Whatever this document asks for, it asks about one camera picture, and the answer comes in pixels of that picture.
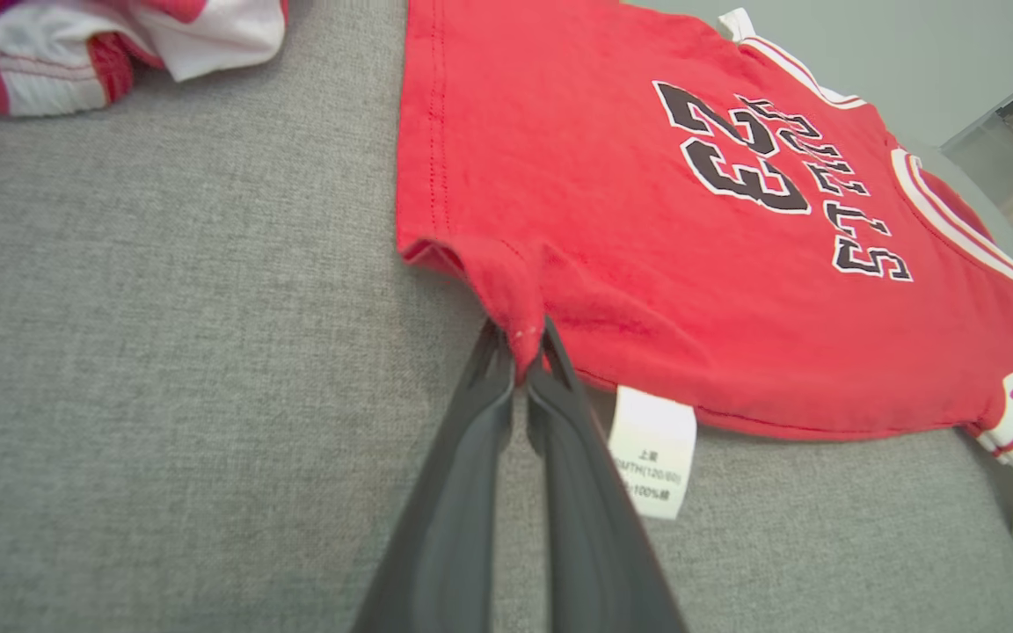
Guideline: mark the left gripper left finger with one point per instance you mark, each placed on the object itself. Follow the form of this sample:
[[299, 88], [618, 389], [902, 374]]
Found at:
[[445, 527]]

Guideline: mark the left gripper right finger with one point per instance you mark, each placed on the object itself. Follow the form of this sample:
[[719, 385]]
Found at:
[[594, 527]]

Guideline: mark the red and white shirt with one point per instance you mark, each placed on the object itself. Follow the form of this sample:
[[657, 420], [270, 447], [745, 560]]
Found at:
[[49, 53]]

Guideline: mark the grey fabric sofa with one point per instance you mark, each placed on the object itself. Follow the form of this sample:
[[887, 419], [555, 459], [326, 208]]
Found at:
[[163, 352]]

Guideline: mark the red basketball jersey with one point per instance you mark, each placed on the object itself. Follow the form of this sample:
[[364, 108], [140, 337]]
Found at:
[[603, 176]]

